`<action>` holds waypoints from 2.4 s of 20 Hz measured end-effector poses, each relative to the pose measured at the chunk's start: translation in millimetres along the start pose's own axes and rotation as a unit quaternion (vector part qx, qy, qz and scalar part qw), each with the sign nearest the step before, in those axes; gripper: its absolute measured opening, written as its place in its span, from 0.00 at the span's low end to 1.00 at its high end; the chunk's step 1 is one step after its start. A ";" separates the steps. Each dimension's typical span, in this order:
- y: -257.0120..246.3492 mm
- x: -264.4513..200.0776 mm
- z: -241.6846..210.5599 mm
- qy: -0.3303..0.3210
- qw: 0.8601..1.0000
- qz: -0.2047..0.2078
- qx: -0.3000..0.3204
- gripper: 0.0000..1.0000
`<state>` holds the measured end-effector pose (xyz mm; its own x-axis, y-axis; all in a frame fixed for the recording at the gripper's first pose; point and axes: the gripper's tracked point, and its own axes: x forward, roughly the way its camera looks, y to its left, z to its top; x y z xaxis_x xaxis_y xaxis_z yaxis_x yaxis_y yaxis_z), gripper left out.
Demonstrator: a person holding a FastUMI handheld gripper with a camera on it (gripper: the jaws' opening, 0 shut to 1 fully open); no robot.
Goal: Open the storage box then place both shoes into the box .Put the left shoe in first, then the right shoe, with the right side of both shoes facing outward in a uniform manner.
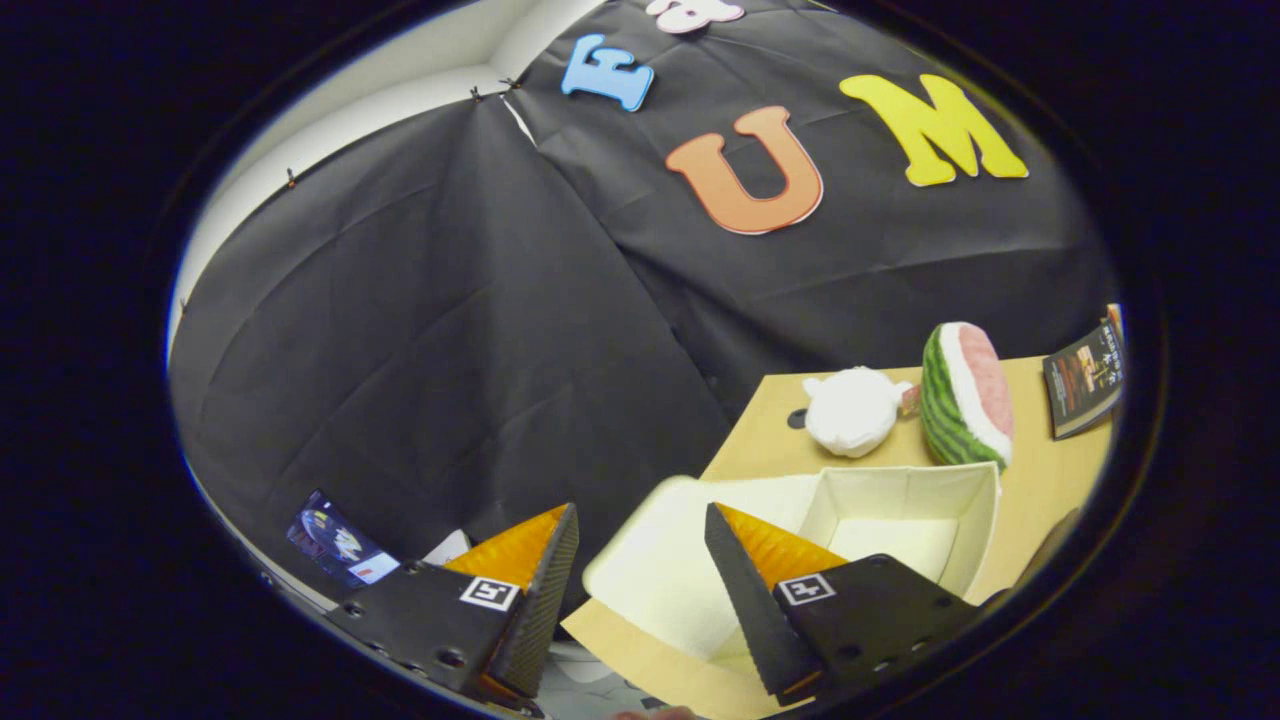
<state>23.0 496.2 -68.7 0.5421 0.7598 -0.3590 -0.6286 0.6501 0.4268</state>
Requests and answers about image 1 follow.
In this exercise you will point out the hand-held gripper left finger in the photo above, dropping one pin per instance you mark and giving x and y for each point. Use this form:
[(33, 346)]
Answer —
[(540, 610)]

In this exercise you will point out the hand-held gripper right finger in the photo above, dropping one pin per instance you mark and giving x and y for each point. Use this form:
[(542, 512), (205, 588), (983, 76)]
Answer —
[(755, 610)]

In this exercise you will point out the fabric storage box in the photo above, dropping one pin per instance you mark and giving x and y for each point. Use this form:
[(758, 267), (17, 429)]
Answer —
[(660, 570)]

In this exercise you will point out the dark printed packet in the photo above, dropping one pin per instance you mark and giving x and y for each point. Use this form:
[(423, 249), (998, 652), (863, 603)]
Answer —
[(340, 545)]

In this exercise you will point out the white plush toy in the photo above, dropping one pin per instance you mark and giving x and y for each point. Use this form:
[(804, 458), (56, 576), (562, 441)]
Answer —
[(852, 412)]

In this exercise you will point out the watermelon slice plush toy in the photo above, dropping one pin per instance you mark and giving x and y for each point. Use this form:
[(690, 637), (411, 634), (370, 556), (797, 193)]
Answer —
[(955, 400)]

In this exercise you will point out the black cover book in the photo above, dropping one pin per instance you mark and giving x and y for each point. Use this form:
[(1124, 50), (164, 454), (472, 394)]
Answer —
[(1085, 380)]

